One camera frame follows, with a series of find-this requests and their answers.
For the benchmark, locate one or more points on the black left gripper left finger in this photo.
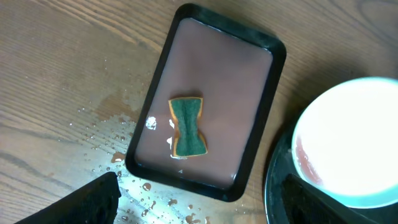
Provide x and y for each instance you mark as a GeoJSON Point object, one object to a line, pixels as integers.
{"type": "Point", "coordinates": [95, 202]}

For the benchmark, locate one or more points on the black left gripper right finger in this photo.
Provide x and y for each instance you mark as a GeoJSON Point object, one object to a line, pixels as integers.
{"type": "Point", "coordinates": [304, 204]}

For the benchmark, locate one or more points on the light green plate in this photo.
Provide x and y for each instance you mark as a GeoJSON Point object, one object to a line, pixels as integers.
{"type": "Point", "coordinates": [345, 143]}

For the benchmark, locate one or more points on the orange green scrub sponge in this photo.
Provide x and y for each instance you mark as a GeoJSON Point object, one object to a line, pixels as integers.
{"type": "Point", "coordinates": [186, 113]}

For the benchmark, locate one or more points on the black round tray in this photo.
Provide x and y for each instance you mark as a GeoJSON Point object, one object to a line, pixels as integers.
{"type": "Point", "coordinates": [281, 165]}

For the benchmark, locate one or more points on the black rectangular tray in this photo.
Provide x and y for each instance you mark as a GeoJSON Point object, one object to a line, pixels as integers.
{"type": "Point", "coordinates": [236, 70]}

